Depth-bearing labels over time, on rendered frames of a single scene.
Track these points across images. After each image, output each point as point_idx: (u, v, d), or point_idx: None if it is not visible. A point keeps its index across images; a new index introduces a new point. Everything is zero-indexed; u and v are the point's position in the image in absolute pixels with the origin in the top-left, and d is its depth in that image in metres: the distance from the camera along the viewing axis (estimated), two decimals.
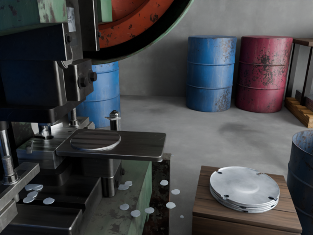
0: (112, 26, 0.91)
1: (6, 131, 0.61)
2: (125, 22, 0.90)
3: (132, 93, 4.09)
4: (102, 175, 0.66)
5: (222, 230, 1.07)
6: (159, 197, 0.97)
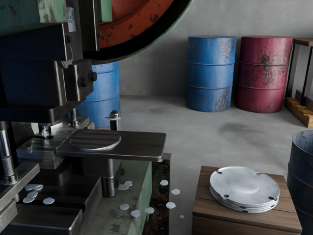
0: (112, 26, 0.91)
1: (6, 131, 0.61)
2: (125, 22, 0.90)
3: (132, 93, 4.09)
4: (102, 175, 0.66)
5: (222, 230, 1.07)
6: (159, 197, 0.97)
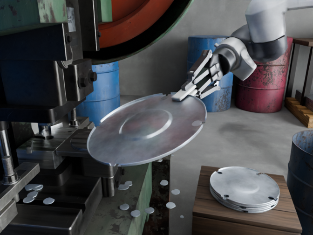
0: None
1: (6, 131, 0.61)
2: None
3: (132, 93, 4.09)
4: (102, 175, 0.66)
5: (222, 230, 1.07)
6: (159, 197, 0.97)
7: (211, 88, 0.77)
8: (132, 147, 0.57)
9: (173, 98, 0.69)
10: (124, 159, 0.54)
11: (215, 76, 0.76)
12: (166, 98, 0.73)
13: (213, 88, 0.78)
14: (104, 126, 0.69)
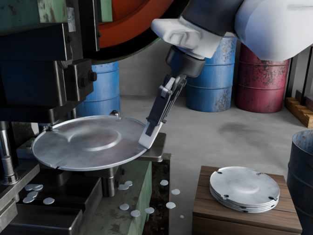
0: None
1: (6, 131, 0.61)
2: None
3: (132, 93, 4.09)
4: (102, 175, 0.66)
5: (222, 230, 1.07)
6: (159, 197, 0.97)
7: (158, 99, 0.55)
8: (77, 155, 0.60)
9: (148, 145, 0.64)
10: (66, 163, 0.57)
11: (163, 85, 0.56)
12: (119, 120, 0.78)
13: (157, 97, 0.54)
14: (54, 132, 0.72)
